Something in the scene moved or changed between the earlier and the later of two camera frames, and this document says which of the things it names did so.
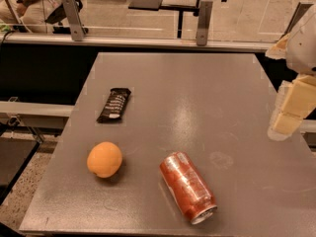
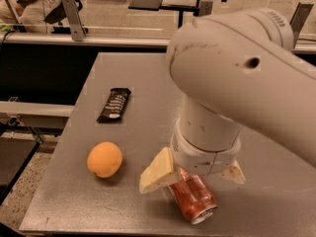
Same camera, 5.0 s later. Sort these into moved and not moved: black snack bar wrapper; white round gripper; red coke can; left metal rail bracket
Moved: white round gripper
Not moved: black snack bar wrapper; left metal rail bracket; red coke can
